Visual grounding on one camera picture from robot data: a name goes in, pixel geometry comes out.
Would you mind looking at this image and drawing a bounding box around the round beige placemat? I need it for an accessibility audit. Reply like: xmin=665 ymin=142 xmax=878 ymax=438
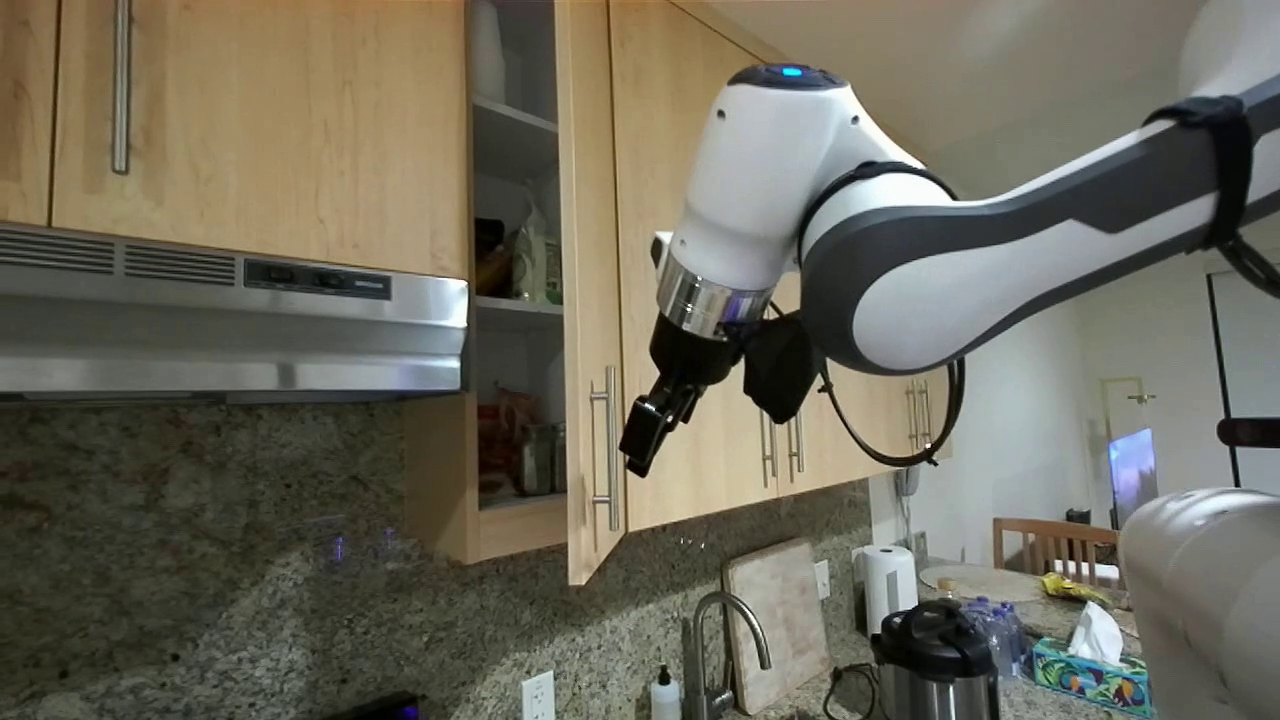
xmin=917 ymin=563 xmax=1047 ymax=605

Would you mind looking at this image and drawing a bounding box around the open wooden cabinet door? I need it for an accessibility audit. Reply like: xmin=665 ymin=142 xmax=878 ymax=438
xmin=554 ymin=0 xmax=628 ymax=587

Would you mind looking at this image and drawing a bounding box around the yellow snack packet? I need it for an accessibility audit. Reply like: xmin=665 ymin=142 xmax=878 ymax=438
xmin=1039 ymin=571 xmax=1113 ymax=608

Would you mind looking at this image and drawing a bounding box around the red food packet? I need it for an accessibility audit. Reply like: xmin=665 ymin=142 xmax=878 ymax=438
xmin=477 ymin=388 xmax=523 ymax=503

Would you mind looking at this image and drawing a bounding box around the dark food packet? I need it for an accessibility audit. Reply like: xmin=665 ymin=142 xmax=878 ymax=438
xmin=474 ymin=218 xmax=513 ymax=298

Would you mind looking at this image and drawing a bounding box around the white and green food bag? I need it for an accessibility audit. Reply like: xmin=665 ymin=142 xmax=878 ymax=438
xmin=510 ymin=198 xmax=564 ymax=306

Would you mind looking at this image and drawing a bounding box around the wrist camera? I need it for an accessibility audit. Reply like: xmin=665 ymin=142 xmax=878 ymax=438
xmin=742 ymin=313 xmax=828 ymax=426

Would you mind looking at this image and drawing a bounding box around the black and steel pressure cooker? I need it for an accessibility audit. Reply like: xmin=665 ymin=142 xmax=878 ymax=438
xmin=869 ymin=598 xmax=1002 ymax=720

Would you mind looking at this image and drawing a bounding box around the wooden chair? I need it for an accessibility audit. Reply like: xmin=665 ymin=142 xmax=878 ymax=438
xmin=992 ymin=516 xmax=1122 ymax=589

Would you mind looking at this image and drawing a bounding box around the silver kitchen tap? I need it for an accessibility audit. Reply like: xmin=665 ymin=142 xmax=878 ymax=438
xmin=682 ymin=590 xmax=774 ymax=720

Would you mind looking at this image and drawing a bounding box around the row of glass jars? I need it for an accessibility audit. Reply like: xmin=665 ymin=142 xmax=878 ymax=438
xmin=515 ymin=422 xmax=568 ymax=497

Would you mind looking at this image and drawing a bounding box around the wooden wall cabinet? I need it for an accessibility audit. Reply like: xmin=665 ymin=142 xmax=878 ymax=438
xmin=0 ymin=0 xmax=953 ymax=587

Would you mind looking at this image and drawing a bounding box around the black cable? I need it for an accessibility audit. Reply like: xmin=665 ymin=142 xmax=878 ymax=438
xmin=822 ymin=661 xmax=881 ymax=720

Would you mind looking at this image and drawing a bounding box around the black device with blue light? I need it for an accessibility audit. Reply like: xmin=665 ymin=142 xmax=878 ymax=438
xmin=328 ymin=690 xmax=423 ymax=720

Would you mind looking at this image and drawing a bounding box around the stainless steel range hood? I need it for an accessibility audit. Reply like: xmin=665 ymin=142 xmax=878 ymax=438
xmin=0 ymin=224 xmax=471 ymax=406

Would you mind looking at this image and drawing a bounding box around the lit screen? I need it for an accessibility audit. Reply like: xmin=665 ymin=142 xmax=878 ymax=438
xmin=1106 ymin=427 xmax=1160 ymax=532

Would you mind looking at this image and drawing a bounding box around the wooden cutting board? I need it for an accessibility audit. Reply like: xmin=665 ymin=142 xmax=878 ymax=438
xmin=721 ymin=537 xmax=834 ymax=717

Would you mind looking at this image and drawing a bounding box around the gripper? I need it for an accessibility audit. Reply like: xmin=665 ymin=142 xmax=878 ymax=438
xmin=619 ymin=313 xmax=747 ymax=478

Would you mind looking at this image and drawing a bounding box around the pack of water bottles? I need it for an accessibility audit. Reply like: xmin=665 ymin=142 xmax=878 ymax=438
xmin=958 ymin=596 xmax=1027 ymax=683

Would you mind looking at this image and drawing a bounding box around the wide wooden cabinet door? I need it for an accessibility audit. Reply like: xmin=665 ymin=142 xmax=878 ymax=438
xmin=50 ymin=0 xmax=470 ymax=280

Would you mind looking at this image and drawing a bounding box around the white paper towel roll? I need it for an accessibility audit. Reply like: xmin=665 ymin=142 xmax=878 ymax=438
xmin=861 ymin=544 xmax=920 ymax=637

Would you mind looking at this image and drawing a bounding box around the white soap bottle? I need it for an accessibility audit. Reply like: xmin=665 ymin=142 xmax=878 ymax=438
xmin=650 ymin=664 xmax=683 ymax=720

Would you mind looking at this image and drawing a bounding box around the colourful tissue box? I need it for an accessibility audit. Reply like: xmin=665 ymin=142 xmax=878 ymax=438
xmin=1029 ymin=600 xmax=1153 ymax=717

